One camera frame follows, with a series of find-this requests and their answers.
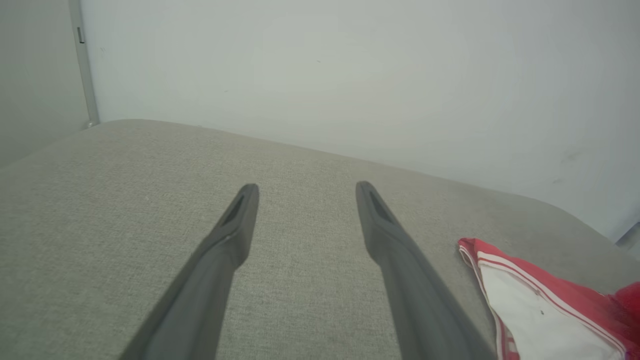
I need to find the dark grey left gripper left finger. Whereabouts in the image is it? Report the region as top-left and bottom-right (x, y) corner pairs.
(120, 183), (260, 360)

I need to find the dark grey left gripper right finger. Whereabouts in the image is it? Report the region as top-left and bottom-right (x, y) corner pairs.
(355, 181), (497, 360)

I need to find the red Bulls basketball jersey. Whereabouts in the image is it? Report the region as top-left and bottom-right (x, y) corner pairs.
(457, 237), (640, 360)

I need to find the grey wall trim strip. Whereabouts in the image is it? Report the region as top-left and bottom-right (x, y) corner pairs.
(68, 0), (101, 129)

